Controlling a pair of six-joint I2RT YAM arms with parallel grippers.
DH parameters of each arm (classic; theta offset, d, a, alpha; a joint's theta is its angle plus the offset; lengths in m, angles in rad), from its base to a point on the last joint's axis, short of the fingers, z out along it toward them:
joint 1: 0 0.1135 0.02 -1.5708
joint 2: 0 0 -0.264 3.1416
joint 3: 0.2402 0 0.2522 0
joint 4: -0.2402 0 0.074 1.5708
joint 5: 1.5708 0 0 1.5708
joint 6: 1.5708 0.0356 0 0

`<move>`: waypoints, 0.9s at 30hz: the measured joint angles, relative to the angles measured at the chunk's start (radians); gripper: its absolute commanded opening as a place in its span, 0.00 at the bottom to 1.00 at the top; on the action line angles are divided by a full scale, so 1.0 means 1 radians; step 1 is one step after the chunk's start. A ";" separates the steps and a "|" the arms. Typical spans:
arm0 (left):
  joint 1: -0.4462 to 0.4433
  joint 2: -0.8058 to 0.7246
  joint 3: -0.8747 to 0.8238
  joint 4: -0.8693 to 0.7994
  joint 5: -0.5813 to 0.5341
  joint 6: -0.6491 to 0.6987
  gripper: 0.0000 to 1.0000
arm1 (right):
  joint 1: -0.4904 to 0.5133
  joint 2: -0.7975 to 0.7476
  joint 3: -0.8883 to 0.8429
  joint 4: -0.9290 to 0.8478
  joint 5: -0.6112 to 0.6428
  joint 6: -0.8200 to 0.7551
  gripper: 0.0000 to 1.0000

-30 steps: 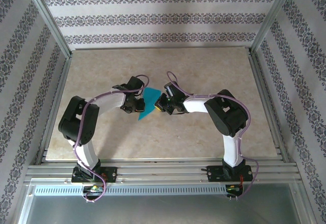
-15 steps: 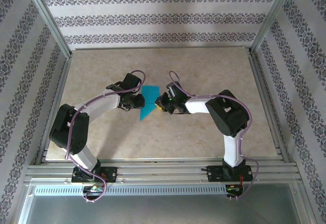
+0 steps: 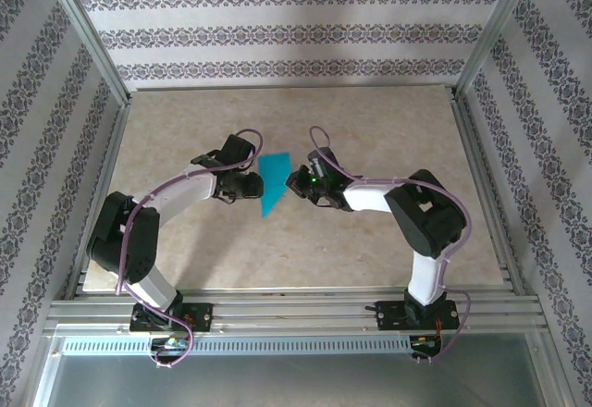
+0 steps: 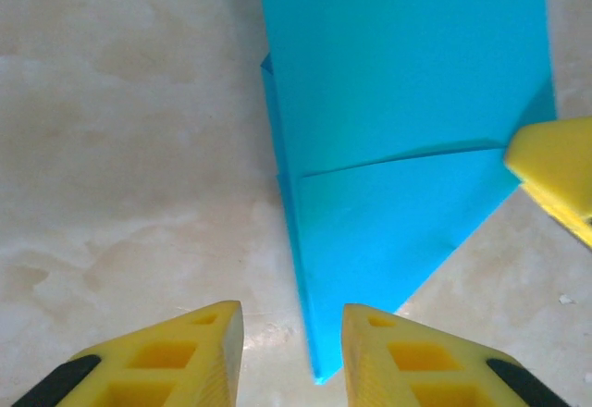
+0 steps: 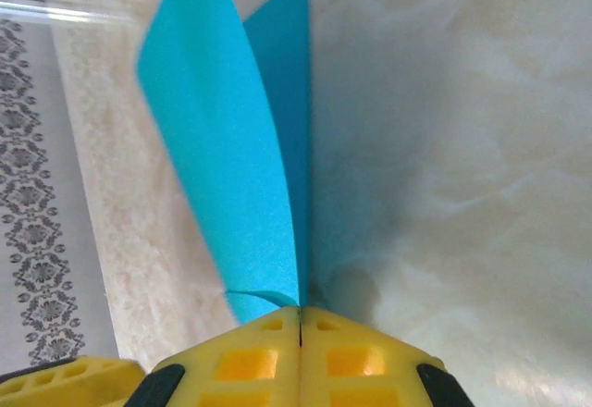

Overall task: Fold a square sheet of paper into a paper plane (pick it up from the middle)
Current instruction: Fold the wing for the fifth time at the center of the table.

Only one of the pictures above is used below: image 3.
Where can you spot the aluminium side rail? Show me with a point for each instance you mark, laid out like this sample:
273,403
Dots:
99,194
475,148

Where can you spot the thin aluminium rail at wall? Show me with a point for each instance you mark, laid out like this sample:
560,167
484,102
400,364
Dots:
296,88

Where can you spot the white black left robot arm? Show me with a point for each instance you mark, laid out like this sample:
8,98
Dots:
185,189

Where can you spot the blue paper sheet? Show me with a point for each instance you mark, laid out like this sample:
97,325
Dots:
275,171

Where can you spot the small electronics board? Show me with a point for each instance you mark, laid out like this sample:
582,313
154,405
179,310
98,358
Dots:
171,343
423,343

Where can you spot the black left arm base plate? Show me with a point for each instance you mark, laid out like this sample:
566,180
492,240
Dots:
203,316

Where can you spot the aluminium lower frame bar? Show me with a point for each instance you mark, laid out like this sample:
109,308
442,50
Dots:
555,374
46,374

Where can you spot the grey metal sheet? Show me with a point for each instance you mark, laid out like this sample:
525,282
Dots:
296,384

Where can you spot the aluminium frame post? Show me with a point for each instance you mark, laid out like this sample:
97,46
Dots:
91,37
494,32

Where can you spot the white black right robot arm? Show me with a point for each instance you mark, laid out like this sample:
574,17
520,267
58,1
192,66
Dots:
427,282

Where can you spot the aluminium rail under arm bases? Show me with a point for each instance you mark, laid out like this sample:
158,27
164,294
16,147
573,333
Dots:
296,314

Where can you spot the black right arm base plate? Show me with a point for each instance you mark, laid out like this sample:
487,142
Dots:
386,314

